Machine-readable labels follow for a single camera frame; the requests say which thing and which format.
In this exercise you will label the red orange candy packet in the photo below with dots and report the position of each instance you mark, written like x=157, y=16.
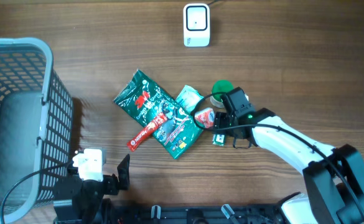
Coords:
x=206, y=117

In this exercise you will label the teal wet wipes packet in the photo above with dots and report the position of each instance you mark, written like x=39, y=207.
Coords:
x=188, y=98

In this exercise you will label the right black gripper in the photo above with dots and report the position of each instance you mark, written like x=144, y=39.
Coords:
x=220, y=117

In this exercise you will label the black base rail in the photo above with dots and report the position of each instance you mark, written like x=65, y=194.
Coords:
x=248, y=214

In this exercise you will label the red Nescafe stick sachet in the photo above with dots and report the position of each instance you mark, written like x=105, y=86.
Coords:
x=148, y=130

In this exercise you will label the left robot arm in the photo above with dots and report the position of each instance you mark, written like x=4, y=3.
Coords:
x=82, y=201

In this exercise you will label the green 3M gloves bag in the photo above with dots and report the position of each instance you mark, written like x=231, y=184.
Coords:
x=143, y=99

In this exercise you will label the green white small box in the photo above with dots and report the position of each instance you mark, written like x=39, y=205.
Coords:
x=219, y=139

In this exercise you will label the grey plastic basket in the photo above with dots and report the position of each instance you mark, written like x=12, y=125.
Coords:
x=36, y=115

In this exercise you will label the green lid jar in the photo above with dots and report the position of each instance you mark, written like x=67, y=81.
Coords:
x=220, y=86

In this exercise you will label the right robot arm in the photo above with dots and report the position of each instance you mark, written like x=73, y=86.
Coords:
x=333, y=176

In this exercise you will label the white barcode scanner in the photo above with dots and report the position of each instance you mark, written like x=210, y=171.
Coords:
x=196, y=25

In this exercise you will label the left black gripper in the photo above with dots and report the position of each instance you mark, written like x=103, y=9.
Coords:
x=112, y=186

